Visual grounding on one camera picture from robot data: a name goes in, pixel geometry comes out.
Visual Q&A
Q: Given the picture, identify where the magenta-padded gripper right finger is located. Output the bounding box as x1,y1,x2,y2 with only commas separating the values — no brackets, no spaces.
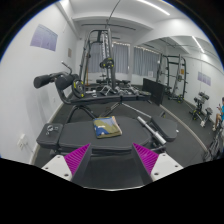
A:
131,143,184,185

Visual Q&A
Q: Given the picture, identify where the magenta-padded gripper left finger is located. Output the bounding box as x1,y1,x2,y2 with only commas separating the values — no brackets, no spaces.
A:
41,143,92,186

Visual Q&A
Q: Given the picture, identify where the blue and olive printed towel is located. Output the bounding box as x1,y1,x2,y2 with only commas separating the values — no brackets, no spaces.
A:
92,115,123,140

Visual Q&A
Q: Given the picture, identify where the black padded weight bench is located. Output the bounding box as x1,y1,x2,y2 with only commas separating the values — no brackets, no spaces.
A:
35,114,180,158

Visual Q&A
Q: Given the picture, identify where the black plyo box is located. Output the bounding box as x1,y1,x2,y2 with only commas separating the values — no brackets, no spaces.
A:
142,77,166,107

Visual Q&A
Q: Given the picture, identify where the black yellow-marked weight plate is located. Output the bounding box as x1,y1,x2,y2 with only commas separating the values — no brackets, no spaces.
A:
72,78,86,99

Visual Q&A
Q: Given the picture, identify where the black exercise machine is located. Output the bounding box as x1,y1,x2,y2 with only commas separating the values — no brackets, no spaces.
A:
190,91,214,128

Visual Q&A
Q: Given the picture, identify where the person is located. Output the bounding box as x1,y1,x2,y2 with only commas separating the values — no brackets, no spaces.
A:
213,96,224,132

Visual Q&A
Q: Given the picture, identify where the black power rack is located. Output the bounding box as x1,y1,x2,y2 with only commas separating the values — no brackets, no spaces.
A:
156,53,188,104

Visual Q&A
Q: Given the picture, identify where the grey window curtain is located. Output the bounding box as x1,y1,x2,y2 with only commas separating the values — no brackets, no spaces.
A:
87,42,130,75
132,46,160,78

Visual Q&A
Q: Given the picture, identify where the long ceiling light strip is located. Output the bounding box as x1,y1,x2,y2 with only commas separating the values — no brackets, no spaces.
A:
191,35,206,54
136,0,171,17

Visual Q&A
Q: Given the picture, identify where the white wall outlet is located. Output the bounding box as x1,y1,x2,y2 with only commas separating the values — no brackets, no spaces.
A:
16,133,28,151

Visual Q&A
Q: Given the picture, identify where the metal cable row handle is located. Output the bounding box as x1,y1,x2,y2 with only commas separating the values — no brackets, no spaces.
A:
99,84,118,96

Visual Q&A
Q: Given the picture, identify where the small purple wall poster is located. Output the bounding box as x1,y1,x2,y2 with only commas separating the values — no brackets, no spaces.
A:
197,71,212,87

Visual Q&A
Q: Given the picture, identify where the grey smith machine frame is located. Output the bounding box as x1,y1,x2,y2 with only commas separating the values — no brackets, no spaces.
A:
78,28,118,91

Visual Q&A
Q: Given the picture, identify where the large purple wall poster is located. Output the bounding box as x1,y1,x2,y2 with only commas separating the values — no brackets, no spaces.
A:
29,23,59,52

